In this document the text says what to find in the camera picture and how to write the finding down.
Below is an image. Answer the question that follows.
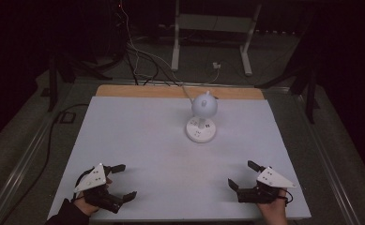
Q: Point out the black rectangular floor frame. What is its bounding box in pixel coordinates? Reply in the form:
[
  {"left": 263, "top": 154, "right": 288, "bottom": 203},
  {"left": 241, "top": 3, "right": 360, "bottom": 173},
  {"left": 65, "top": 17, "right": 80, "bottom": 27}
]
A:
[{"left": 58, "top": 111, "right": 77, "bottom": 124}]

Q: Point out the person's left dark sleeve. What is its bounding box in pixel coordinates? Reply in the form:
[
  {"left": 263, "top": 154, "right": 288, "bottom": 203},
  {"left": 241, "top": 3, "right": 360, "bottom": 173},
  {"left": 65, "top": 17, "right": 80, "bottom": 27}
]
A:
[{"left": 44, "top": 198, "right": 92, "bottom": 225}]

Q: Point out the metal floor rail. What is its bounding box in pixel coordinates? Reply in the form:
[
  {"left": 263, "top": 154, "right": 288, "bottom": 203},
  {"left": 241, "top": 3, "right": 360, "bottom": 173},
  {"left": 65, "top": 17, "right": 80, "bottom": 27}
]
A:
[
  {"left": 292, "top": 92, "right": 364, "bottom": 225},
  {"left": 0, "top": 116, "right": 57, "bottom": 225}
]

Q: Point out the black cable bundle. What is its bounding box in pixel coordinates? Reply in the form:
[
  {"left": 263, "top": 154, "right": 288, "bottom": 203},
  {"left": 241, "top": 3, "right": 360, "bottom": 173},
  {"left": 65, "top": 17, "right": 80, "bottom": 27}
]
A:
[{"left": 124, "top": 43, "right": 181, "bottom": 87}]

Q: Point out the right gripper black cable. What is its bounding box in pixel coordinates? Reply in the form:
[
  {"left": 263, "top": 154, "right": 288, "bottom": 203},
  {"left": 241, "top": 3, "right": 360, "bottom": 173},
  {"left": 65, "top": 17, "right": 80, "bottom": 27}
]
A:
[{"left": 281, "top": 188, "right": 295, "bottom": 207}]

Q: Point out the white metal stand frame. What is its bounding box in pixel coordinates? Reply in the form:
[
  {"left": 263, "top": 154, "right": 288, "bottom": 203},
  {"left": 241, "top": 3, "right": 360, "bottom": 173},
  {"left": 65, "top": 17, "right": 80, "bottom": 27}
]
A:
[{"left": 170, "top": 0, "right": 263, "bottom": 77}]

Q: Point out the person's right hand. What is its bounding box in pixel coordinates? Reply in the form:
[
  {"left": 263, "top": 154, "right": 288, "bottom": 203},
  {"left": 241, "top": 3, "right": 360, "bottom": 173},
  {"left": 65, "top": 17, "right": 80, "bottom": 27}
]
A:
[{"left": 256, "top": 188, "right": 289, "bottom": 225}]

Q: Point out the person's left hand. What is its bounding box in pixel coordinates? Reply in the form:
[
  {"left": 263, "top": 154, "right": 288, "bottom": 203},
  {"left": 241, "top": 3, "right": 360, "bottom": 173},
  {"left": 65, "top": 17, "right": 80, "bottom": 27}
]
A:
[{"left": 72, "top": 176, "right": 114, "bottom": 218}]

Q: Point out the white lamp cable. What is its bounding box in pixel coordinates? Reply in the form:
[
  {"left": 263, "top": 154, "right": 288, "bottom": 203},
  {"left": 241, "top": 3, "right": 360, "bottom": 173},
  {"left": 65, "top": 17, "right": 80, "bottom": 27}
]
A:
[{"left": 117, "top": 0, "right": 194, "bottom": 104}]

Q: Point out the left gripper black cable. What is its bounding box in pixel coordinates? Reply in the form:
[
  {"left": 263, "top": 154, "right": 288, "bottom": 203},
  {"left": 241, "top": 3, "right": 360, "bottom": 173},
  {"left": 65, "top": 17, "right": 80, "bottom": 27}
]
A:
[{"left": 71, "top": 169, "right": 94, "bottom": 201}]

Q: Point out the black tripod stand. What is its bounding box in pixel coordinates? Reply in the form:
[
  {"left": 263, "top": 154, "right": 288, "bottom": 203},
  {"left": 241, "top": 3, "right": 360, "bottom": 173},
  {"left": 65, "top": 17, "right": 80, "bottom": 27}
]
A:
[
  {"left": 254, "top": 60, "right": 322, "bottom": 125},
  {"left": 46, "top": 51, "right": 114, "bottom": 113}
]

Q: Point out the wooden table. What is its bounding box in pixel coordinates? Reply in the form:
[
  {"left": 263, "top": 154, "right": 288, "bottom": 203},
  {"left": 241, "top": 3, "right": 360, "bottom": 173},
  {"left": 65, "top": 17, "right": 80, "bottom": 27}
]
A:
[{"left": 95, "top": 83, "right": 266, "bottom": 101}]

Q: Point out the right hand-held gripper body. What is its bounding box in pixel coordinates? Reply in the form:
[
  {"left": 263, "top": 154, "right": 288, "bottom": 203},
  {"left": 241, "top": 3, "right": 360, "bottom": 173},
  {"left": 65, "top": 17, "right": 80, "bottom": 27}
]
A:
[{"left": 236, "top": 166, "right": 297, "bottom": 204}]

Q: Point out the white round desk lamp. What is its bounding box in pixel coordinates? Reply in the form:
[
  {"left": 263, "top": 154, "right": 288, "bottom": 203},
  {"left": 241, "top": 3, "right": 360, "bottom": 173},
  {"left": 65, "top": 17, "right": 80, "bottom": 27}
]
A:
[{"left": 185, "top": 90, "right": 219, "bottom": 144}]

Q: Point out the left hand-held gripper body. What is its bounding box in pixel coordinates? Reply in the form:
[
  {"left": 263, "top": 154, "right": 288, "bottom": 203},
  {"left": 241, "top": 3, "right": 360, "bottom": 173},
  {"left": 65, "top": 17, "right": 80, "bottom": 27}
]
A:
[{"left": 72, "top": 162, "right": 125, "bottom": 215}]

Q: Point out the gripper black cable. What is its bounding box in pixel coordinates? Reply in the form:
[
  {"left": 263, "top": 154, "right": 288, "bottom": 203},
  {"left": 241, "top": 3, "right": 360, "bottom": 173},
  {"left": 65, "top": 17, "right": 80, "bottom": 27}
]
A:
[
  {"left": 71, "top": 169, "right": 94, "bottom": 201},
  {"left": 281, "top": 188, "right": 295, "bottom": 207}
]

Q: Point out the long black floor cable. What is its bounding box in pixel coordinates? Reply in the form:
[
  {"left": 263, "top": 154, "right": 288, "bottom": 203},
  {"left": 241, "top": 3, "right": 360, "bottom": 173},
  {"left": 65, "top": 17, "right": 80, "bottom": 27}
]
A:
[{"left": 0, "top": 102, "right": 91, "bottom": 225}]

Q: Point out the white table mat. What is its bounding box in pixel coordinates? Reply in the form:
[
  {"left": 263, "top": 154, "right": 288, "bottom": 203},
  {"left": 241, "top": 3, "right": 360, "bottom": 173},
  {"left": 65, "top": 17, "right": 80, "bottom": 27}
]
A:
[{"left": 46, "top": 95, "right": 312, "bottom": 221}]

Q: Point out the white plug with cable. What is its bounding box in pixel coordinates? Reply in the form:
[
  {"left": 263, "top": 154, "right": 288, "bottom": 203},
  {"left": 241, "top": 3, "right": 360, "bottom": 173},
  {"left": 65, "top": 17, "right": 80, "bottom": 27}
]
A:
[{"left": 202, "top": 61, "right": 222, "bottom": 85}]

